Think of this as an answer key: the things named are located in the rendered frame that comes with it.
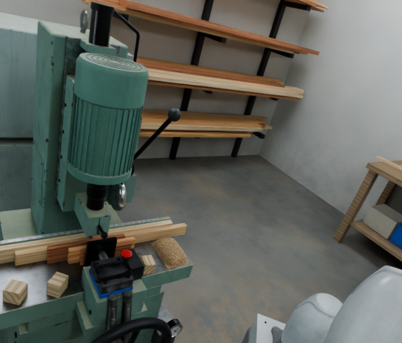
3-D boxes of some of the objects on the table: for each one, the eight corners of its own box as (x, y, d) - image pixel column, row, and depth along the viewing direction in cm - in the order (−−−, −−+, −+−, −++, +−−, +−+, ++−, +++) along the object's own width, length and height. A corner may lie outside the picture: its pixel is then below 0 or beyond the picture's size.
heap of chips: (167, 269, 109) (170, 260, 108) (149, 242, 119) (152, 233, 117) (190, 263, 114) (193, 255, 113) (171, 237, 124) (173, 230, 123)
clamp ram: (90, 282, 96) (94, 258, 92) (83, 264, 101) (86, 241, 98) (120, 275, 101) (124, 252, 97) (111, 258, 107) (115, 236, 103)
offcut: (154, 273, 106) (156, 264, 104) (143, 275, 104) (145, 265, 103) (149, 263, 109) (151, 254, 108) (139, 265, 108) (141, 255, 106)
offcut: (67, 286, 93) (69, 275, 91) (58, 298, 89) (59, 286, 87) (56, 282, 93) (56, 271, 92) (46, 294, 89) (47, 282, 88)
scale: (2, 243, 94) (2, 243, 94) (1, 240, 95) (1, 240, 95) (158, 220, 123) (158, 220, 123) (157, 218, 124) (157, 218, 124)
